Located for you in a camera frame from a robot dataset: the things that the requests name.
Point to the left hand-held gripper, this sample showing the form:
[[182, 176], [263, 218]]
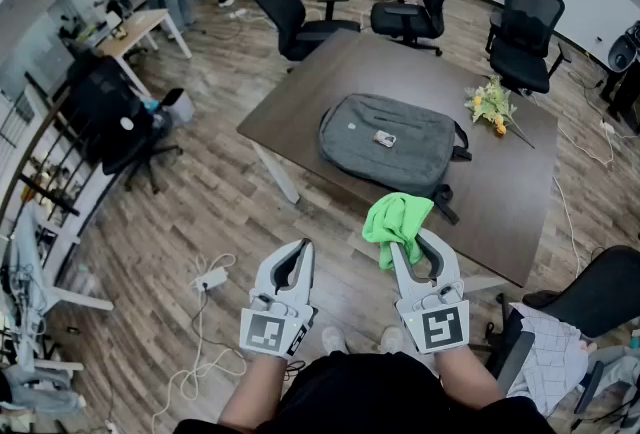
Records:
[[272, 329]]

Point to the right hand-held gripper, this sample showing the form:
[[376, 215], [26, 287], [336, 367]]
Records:
[[440, 327]]

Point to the green cloth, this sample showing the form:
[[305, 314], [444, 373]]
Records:
[[395, 217]]

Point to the grey fabric backpack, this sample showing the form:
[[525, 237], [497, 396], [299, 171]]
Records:
[[415, 162]]

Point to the person's right forearm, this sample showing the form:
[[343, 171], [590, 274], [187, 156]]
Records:
[[465, 377]]

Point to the person's left forearm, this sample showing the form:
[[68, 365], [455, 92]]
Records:
[[255, 387]]

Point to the white power strip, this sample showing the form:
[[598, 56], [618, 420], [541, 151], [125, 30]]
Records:
[[211, 279], [607, 125], [239, 13]]

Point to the person's right white shoe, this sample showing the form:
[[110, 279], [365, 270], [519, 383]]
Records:
[[391, 338]]

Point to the small shiny packet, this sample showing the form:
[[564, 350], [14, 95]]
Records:
[[384, 138]]

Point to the person's black clothing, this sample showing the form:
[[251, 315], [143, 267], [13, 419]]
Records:
[[360, 397]]

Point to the white checked garment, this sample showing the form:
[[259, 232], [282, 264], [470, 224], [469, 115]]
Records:
[[550, 347]]

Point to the artificial yellow flower bouquet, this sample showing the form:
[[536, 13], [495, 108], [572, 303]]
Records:
[[492, 107]]

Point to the grey waste bin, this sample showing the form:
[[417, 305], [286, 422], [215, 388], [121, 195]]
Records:
[[182, 108]]

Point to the black metal shelf rack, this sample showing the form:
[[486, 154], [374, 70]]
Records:
[[47, 194]]

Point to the black mesh office chair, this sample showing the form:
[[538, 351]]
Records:
[[525, 22]]

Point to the wooden desk white legs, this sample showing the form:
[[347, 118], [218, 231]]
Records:
[[135, 24]]

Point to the white frame desk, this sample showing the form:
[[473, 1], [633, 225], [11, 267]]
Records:
[[30, 252]]

